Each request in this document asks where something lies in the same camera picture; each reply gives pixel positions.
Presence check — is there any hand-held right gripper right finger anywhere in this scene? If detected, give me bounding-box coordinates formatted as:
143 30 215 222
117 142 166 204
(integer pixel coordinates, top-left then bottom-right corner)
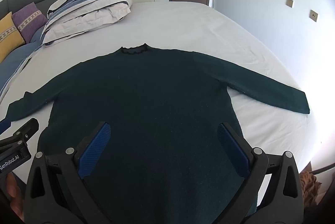
217 123 305 224

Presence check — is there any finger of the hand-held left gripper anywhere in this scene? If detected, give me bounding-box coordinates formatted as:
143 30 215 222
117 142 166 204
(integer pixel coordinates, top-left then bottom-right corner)
0 119 12 134
0 118 40 147

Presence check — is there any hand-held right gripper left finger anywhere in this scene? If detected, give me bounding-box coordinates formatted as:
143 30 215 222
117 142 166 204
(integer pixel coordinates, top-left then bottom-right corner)
25 122 116 224

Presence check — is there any dark green knit sweater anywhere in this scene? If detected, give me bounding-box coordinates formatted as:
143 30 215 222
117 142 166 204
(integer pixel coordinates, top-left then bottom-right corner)
5 43 311 224

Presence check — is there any person's left hand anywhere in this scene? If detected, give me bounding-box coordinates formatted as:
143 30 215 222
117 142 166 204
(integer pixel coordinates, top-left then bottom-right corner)
5 172 25 222

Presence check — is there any blue pillow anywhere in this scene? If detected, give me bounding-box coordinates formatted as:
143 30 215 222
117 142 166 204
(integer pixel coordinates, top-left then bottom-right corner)
0 27 45 104

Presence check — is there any brown woven object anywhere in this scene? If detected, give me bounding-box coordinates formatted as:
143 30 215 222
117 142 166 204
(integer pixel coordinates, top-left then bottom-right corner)
300 171 321 207

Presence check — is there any yellow pillow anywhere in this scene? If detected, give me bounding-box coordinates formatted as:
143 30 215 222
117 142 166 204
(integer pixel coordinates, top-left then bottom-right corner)
0 12 26 62

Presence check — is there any purple pillow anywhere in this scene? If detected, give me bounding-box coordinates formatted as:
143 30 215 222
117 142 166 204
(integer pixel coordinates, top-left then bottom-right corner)
12 2 49 44

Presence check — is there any folded striped duvet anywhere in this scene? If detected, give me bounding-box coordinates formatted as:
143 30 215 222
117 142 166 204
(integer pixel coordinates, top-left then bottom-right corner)
41 0 133 48

